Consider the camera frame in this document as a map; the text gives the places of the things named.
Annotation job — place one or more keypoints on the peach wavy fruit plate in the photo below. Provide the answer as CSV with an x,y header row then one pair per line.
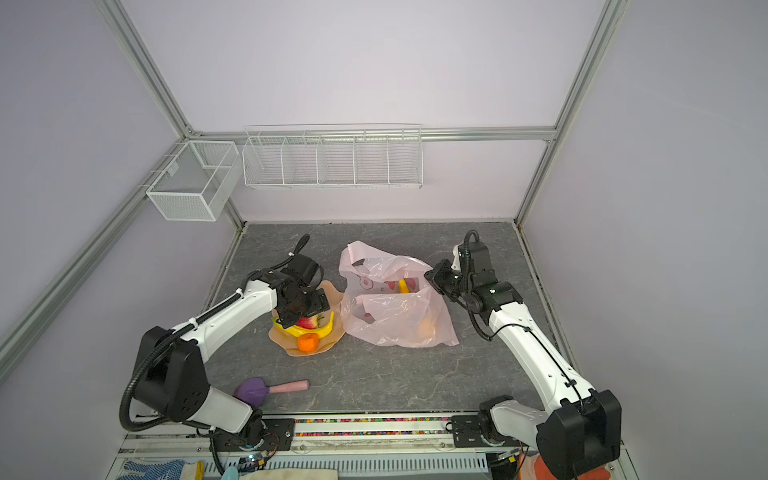
x,y
289,343

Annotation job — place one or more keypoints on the long white wire basket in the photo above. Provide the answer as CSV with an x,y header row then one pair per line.
x,y
388,155

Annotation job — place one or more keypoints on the orange tangerine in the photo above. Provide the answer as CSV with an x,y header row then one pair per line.
x,y
308,343

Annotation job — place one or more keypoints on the purple pink scoop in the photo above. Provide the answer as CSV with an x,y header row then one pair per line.
x,y
254,391

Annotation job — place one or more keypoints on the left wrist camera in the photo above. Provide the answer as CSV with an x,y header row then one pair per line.
x,y
306,271

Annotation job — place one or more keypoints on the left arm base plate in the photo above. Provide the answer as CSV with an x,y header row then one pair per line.
x,y
279,433

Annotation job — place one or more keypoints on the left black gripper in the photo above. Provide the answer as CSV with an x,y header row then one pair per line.
x,y
320,303

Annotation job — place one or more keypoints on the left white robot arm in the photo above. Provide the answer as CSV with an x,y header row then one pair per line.
x,y
169,382

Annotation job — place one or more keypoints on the blue white cloth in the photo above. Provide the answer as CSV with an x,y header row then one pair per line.
x,y
136,470

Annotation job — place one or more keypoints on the pink plastic bag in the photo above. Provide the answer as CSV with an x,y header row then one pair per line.
x,y
373,309

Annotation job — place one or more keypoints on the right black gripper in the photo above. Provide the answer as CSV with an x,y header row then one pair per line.
x,y
436,275

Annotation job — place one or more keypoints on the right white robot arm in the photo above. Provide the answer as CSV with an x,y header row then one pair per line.
x,y
578,428

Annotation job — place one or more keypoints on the orange glove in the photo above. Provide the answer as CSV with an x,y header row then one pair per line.
x,y
534,468

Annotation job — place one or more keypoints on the small white mesh basket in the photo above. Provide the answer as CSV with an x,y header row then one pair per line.
x,y
197,182

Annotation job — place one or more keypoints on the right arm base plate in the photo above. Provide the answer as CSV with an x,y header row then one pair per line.
x,y
467,432

